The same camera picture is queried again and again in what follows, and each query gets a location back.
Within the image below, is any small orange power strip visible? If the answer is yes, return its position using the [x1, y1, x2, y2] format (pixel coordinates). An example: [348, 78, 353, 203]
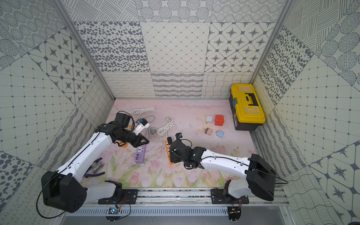
[165, 141, 174, 165]

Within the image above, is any black charger plug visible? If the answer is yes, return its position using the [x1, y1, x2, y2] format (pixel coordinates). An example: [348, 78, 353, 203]
[167, 137, 173, 145]

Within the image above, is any purple power strip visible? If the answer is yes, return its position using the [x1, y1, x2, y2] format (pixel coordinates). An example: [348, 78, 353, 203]
[135, 144, 147, 164]

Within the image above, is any pink charger plug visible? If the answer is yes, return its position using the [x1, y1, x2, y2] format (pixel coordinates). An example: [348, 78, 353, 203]
[204, 127, 213, 136]

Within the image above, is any white charger plug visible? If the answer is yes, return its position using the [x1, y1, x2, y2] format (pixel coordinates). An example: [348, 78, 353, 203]
[205, 115, 213, 124]

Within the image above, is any blue charger plug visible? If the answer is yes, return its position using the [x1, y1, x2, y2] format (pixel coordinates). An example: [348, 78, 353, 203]
[216, 130, 224, 138]

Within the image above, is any red cube adapter plug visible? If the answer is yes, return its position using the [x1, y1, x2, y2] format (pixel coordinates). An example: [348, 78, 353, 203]
[214, 115, 225, 127]

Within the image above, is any large orange power strip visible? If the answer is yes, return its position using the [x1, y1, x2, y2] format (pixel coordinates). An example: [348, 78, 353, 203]
[118, 125, 132, 148]

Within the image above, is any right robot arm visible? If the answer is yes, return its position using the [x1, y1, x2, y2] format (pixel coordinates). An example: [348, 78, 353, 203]
[169, 139, 286, 202]

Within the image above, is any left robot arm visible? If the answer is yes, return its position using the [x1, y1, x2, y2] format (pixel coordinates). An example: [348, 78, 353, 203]
[38, 111, 150, 213]

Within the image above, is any yellow black toolbox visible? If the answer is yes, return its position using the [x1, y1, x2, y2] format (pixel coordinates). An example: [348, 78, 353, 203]
[229, 83, 266, 131]

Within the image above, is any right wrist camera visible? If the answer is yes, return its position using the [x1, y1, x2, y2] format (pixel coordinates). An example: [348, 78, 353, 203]
[175, 133, 183, 140]

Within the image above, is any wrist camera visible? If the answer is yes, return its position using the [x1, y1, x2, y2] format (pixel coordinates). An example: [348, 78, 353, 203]
[175, 133, 183, 140]
[133, 118, 150, 136]

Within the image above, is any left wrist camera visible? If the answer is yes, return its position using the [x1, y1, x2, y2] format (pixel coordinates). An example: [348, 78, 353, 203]
[133, 118, 150, 136]

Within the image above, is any white coiled cable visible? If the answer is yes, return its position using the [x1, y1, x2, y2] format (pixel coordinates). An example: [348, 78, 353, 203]
[157, 117, 176, 137]

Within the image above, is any grey coiled cable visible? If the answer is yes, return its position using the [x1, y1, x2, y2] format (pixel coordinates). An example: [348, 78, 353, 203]
[144, 115, 158, 136]

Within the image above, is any white strip cable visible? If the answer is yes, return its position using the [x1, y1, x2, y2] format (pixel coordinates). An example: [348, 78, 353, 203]
[131, 105, 157, 115]

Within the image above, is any aluminium mounting rail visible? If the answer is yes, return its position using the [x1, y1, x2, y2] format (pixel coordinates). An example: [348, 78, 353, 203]
[57, 187, 290, 207]

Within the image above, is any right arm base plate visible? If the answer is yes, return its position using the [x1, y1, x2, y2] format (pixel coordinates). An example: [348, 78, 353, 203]
[210, 188, 249, 205]

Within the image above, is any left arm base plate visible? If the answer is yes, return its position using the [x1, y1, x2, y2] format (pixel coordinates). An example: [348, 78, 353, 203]
[97, 189, 139, 205]

